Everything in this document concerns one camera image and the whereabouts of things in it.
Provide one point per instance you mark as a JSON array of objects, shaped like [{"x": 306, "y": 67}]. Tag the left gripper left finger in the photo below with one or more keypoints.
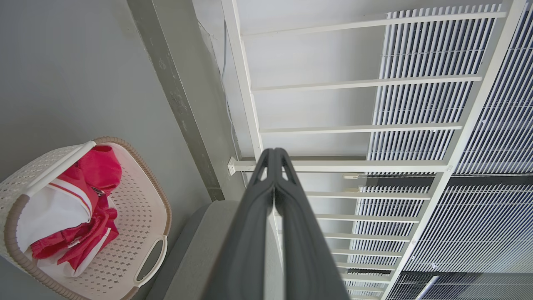
[{"x": 245, "y": 250}]

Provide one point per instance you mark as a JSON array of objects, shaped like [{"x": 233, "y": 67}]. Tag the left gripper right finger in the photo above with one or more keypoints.
[{"x": 304, "y": 250}]

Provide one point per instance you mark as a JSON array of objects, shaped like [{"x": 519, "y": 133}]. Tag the white perforated laundry basket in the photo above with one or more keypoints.
[{"x": 137, "y": 208}]

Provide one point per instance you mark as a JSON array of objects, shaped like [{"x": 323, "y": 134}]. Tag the grey fabric sofa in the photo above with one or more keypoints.
[{"x": 195, "y": 258}]

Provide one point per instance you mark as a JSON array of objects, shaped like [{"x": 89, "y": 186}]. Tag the white railing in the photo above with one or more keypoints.
[{"x": 333, "y": 166}]

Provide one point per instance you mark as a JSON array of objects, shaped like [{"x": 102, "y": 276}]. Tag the red garment with white stripe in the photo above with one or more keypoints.
[{"x": 83, "y": 246}]

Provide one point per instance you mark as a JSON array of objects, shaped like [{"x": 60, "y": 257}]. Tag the grey raised floor step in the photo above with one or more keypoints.
[{"x": 175, "y": 83}]

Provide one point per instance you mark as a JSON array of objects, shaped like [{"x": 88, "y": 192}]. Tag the white louvred blind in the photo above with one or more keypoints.
[{"x": 416, "y": 104}]

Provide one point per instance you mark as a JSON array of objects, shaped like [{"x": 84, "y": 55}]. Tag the red and white garment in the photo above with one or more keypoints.
[{"x": 54, "y": 212}]

